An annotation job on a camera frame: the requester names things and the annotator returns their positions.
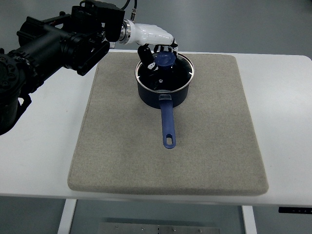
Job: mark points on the white table leg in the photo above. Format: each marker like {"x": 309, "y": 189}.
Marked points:
{"x": 249, "y": 220}
{"x": 67, "y": 216}

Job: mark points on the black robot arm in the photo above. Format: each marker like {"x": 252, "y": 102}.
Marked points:
{"x": 76, "y": 41}

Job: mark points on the white table leg right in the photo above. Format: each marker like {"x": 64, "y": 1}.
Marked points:
{"x": 249, "y": 220}

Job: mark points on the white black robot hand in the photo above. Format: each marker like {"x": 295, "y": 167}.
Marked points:
{"x": 145, "y": 35}

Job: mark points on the white table leg left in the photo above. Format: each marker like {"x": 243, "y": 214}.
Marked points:
{"x": 67, "y": 216}

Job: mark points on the black table control panel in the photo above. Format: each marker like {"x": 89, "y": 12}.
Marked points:
{"x": 295, "y": 210}

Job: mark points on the dark blue saucepan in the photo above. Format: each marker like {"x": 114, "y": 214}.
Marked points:
{"x": 165, "y": 102}

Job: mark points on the glass pot lid blue knob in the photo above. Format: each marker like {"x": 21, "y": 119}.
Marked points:
{"x": 173, "y": 74}

